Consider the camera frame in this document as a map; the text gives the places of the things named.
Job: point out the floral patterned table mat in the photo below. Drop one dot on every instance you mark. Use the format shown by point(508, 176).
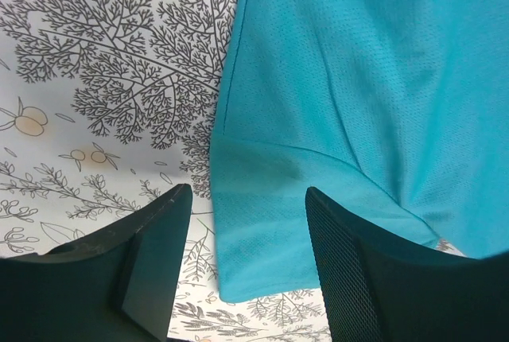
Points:
point(106, 104)

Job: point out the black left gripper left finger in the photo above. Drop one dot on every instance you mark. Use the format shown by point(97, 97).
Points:
point(115, 284)

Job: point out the teal t-shirt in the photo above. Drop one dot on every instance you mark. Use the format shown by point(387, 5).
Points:
point(396, 109)

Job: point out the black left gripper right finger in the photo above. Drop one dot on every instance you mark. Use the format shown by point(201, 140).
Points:
point(378, 286)

